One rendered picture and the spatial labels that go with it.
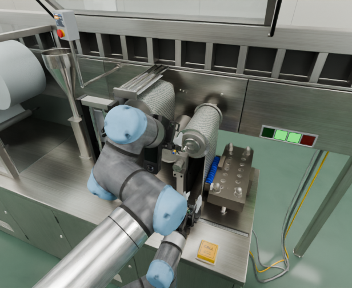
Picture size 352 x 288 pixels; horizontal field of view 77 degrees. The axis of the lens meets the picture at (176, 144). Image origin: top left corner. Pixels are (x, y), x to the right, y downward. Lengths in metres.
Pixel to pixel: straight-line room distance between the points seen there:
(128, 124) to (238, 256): 0.78
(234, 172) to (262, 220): 1.23
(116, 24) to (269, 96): 0.83
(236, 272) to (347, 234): 1.72
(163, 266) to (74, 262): 0.39
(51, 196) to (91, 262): 1.00
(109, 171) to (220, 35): 0.81
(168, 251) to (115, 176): 0.37
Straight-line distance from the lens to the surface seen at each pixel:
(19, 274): 2.29
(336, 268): 2.34
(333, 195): 1.71
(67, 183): 1.38
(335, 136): 1.25
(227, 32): 1.08
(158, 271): 0.72
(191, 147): 0.92
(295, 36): 1.07
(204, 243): 1.01
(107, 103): 0.87
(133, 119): 0.42
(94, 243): 0.37
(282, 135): 1.22
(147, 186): 0.39
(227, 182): 1.10
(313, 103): 1.15
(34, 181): 1.48
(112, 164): 0.45
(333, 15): 3.44
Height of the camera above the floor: 1.80
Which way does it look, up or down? 36 degrees down
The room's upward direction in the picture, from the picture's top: straight up
